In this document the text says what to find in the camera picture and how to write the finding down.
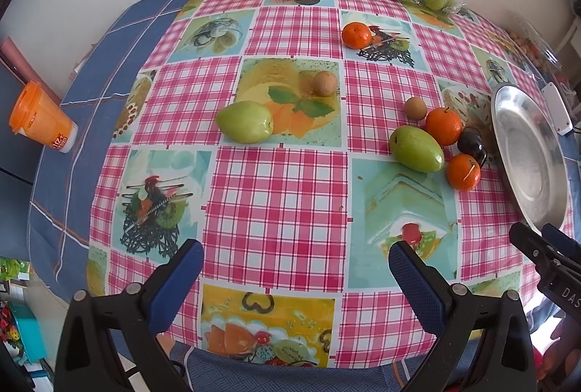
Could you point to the brown round fruit far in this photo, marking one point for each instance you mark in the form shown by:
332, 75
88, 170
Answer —
324, 83

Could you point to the clear box of nuts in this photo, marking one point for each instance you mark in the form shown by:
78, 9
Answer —
533, 45

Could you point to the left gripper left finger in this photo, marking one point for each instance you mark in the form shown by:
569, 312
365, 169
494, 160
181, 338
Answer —
87, 358

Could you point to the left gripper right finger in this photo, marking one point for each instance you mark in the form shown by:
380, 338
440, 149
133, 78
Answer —
482, 343

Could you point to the brown round fruit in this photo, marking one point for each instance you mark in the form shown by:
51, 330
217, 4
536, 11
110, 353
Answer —
324, 83
415, 109

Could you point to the blue table cover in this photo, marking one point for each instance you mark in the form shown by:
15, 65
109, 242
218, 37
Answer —
58, 232

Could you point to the dark purple plum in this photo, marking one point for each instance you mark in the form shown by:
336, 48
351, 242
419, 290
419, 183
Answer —
470, 142

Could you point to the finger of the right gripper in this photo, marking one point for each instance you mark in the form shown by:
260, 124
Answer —
531, 245
566, 246

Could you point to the orange lidded cup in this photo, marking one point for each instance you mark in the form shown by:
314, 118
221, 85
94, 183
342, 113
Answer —
36, 116

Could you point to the round silver metal plate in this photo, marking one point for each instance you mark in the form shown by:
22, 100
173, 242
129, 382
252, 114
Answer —
530, 158

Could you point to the brown round fruit near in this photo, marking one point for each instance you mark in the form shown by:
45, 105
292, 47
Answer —
415, 109

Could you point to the checkered fruit print tablecloth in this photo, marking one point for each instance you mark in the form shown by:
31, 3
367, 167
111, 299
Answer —
297, 229

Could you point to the green mango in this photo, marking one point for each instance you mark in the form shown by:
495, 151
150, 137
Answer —
416, 149
246, 122

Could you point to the white plastic box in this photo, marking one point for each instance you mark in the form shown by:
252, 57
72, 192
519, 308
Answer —
557, 110

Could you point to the orange mandarin with stem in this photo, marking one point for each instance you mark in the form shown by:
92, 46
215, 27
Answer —
463, 172

